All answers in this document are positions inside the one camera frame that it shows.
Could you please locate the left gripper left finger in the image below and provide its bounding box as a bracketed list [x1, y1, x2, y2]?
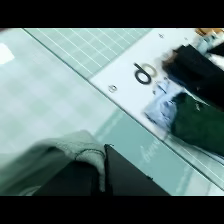
[33, 161, 101, 197]

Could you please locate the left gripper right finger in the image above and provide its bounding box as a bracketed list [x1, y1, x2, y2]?
[104, 143, 171, 197]

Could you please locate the pale green shirt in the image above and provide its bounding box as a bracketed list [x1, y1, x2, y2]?
[0, 129, 108, 197]

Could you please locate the light blue shirt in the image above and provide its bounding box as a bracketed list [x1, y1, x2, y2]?
[143, 78, 188, 135]

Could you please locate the dark green garment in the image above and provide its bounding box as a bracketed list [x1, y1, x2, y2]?
[170, 92, 224, 158]

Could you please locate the black garment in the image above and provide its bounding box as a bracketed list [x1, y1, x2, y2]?
[162, 43, 224, 112]

